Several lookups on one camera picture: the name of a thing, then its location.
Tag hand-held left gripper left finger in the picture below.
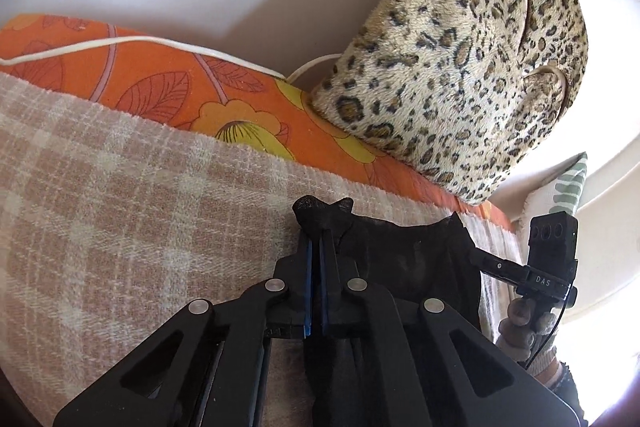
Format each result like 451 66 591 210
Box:
52 232 314 427

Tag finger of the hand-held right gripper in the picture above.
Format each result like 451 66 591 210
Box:
469 252 527 284

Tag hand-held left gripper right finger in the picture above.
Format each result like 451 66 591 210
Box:
317 229 576 427

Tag black t-shirt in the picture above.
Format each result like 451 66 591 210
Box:
291 196 483 427

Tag person's right forearm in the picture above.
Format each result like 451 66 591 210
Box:
525 347 596 427

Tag person's right hand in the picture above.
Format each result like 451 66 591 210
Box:
497 294 557 362

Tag green white striped pillow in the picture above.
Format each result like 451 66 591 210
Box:
522 152 588 228

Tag beige plaid blanket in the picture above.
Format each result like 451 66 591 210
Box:
0 72 521 427

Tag leopard print cushion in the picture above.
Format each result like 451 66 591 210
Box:
307 0 590 206

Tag orange floral bedsheet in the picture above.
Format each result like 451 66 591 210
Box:
0 13 516 233

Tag white cable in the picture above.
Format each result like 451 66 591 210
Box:
0 35 347 82

